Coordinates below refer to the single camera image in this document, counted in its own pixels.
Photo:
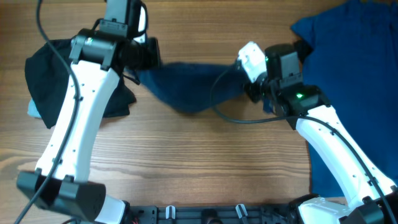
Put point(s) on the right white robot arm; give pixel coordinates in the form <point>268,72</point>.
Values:
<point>371,197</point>

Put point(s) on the light blue cloth corner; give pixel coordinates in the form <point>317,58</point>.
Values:
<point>32,110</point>

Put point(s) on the black folded clothes pile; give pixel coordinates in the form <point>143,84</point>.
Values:
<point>47,81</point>

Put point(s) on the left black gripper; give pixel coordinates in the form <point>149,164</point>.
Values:
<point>152,58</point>

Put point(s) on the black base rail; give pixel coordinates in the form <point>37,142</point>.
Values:
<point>233,214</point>

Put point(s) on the navy blue shorts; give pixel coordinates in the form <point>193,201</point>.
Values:
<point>193,87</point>

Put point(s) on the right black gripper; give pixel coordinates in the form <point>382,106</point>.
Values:
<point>255,92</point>

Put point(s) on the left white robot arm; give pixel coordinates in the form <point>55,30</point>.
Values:
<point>60,181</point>

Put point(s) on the blue polo shirt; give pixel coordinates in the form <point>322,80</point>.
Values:
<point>350,53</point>

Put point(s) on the black garment under shirt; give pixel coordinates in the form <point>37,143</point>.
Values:
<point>303,49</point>

